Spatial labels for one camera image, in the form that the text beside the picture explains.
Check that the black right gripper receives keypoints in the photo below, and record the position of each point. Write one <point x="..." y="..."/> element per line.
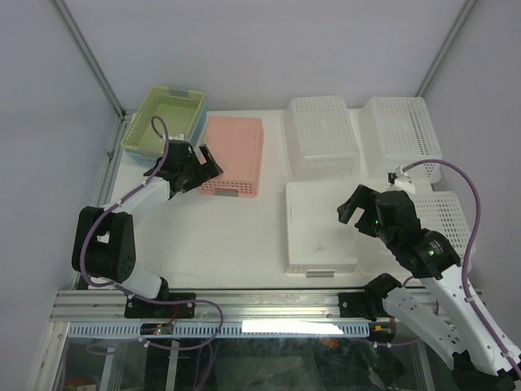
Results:
<point x="362" y="196"/>

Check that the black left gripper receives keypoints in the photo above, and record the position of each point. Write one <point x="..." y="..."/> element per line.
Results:
<point x="208" y="169"/>

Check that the blue basket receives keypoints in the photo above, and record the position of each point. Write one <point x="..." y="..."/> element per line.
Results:
<point x="145" y="147"/>

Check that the pink basket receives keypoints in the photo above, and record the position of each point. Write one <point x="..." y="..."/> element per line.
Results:
<point x="237" y="145"/>

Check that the small white basket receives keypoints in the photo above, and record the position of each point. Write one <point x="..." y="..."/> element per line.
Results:
<point x="318" y="245"/>

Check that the yellow-green basket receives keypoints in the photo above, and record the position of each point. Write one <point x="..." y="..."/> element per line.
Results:
<point x="169" y="110"/>

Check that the white perforated basket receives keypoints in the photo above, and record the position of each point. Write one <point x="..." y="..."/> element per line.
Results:
<point x="396" y="131"/>
<point x="438" y="211"/>
<point x="319" y="139"/>

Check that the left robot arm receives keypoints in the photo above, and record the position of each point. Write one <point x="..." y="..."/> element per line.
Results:
<point x="104" y="251"/>

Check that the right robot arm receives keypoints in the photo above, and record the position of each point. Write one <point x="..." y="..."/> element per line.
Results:
<point x="477" y="352"/>

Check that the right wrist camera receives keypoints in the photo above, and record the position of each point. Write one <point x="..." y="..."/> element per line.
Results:
<point x="399" y="180"/>

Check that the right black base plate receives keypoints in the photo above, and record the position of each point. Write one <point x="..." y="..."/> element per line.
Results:
<point x="352" y="304"/>

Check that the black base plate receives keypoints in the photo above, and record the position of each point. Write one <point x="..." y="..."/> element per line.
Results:
<point x="160" y="305"/>
<point x="352" y="304"/>

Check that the grey slotted cable duct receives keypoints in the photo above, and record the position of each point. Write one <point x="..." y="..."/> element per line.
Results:
<point x="247" y="328"/>

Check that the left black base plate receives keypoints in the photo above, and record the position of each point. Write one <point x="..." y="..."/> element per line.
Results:
<point x="160" y="305"/>

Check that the aluminium mounting rail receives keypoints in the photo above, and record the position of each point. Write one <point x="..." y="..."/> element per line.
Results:
<point x="237" y="305"/>

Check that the left aluminium frame post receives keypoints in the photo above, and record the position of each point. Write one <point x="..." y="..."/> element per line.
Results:
<point x="69" y="22"/>

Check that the aluminium frame post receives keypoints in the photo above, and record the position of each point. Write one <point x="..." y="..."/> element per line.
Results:
<point x="69" y="22"/>
<point x="450" y="38"/>

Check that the right aluminium frame post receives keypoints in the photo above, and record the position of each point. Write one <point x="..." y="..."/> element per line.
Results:
<point x="450" y="38"/>

